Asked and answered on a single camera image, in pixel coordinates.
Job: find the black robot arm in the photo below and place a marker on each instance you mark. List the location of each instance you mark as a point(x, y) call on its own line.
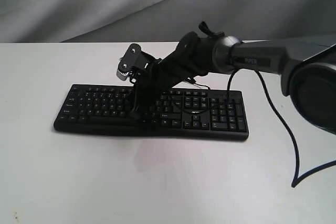
point(306, 67)

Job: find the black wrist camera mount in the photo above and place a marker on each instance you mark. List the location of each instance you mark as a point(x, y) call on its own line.
point(135, 64)

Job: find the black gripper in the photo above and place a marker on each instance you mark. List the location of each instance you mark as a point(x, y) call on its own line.
point(155, 77)

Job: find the black acer keyboard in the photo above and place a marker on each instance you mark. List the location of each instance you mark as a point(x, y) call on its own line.
point(191, 113)

